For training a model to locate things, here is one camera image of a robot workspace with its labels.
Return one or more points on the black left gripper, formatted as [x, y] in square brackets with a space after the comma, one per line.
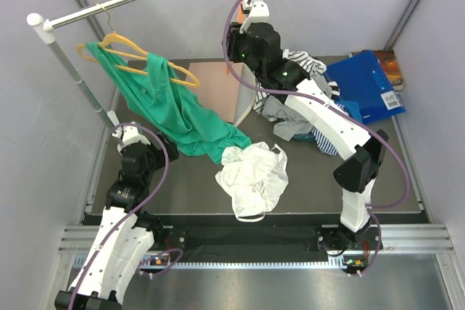
[171, 147]

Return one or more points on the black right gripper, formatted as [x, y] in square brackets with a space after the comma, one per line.
[234, 38]

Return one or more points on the white tank top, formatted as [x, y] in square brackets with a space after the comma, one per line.
[255, 178]

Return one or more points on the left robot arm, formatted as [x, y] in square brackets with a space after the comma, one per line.
[126, 233]

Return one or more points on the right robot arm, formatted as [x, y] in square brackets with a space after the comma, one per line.
[362, 150]

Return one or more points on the green tank top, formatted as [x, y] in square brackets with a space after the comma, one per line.
[172, 108]

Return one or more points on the yellow clothes hanger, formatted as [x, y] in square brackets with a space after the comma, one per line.
[138, 53]

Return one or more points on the striped black white shirt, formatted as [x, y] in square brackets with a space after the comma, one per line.
[314, 67]

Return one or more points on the grey shirt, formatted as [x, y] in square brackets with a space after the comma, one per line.
[287, 122]

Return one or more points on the blue folder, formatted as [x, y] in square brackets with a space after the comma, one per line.
[361, 79]

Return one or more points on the blue cloth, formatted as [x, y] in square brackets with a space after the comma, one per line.
[352, 110]

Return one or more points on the blue striped shirt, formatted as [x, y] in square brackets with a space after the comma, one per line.
[322, 142]

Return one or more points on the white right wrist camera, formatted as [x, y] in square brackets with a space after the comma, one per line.
[256, 11]

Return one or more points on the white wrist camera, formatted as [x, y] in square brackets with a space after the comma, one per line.
[256, 11]
[128, 135]

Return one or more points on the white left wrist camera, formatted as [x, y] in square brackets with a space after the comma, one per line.
[128, 135]

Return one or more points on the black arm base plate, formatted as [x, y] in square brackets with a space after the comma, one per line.
[312, 232]

